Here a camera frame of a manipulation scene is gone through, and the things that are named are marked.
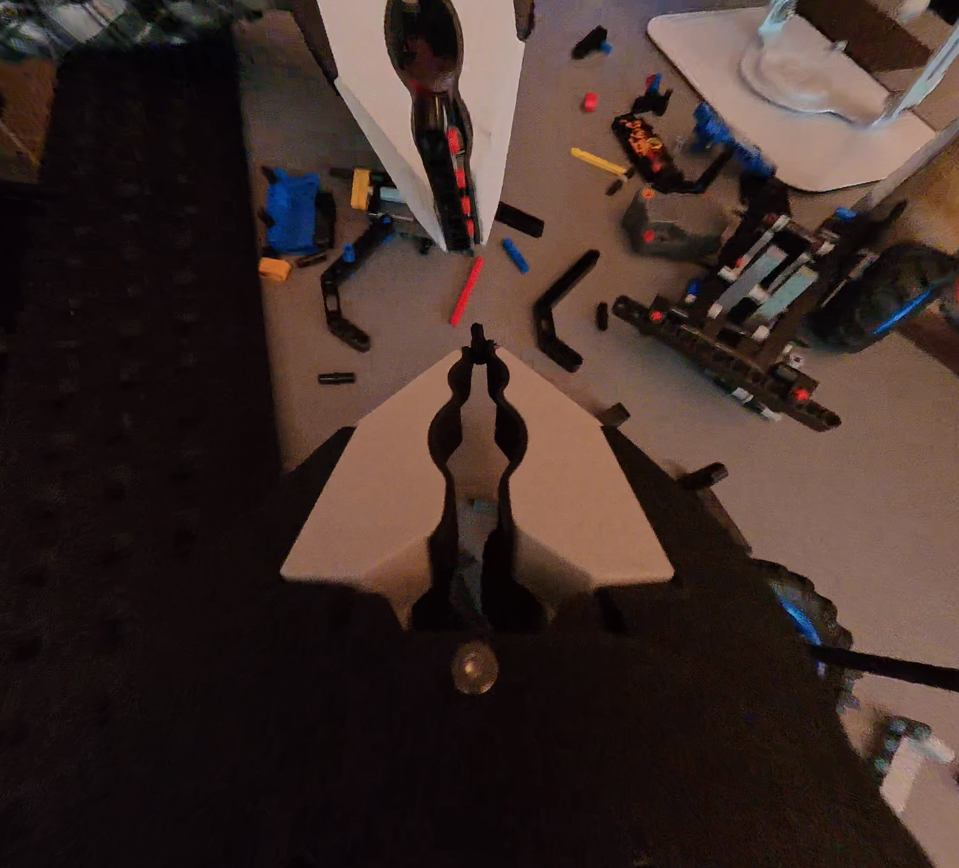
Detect yellow black toy assembly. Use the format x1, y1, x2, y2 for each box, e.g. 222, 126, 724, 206
348, 167, 394, 217

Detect blue toy panel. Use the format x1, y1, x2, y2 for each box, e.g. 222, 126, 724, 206
263, 167, 334, 258

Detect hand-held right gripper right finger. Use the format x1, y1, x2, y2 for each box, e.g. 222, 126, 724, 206
499, 347, 675, 626

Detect white document stand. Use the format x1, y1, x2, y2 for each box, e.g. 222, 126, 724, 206
648, 0, 959, 195

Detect red toy axle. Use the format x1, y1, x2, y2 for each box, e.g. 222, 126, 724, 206
450, 257, 485, 327

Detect blue toy bracket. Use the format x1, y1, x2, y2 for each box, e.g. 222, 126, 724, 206
690, 104, 738, 165

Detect black angled toy beam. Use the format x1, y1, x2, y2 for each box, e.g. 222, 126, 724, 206
320, 217, 398, 352

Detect light grey desk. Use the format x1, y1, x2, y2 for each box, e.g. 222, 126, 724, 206
233, 0, 959, 868

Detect black L-shaped toy beam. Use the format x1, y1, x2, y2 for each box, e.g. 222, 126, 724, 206
532, 251, 600, 372

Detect black orange flame toy panel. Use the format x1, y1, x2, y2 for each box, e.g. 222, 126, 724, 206
615, 115, 675, 180

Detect grey toy motor block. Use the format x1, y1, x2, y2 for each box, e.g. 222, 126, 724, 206
622, 187, 728, 262

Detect black toy beam red pins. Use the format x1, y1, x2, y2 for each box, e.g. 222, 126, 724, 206
425, 74, 483, 252

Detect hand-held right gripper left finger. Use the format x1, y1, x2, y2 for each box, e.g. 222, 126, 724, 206
282, 347, 466, 626

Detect black toy truck chassis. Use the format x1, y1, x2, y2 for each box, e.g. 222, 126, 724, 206
612, 202, 959, 434

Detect black studded mat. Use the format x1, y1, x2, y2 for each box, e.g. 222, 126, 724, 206
0, 37, 286, 868

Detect small black red toy piece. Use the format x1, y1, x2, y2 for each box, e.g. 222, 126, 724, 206
633, 74, 672, 120

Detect black toy wheel blue rim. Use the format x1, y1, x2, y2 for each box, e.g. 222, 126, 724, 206
750, 561, 855, 674

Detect yellow toy axle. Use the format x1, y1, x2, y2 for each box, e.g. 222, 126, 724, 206
570, 146, 630, 180

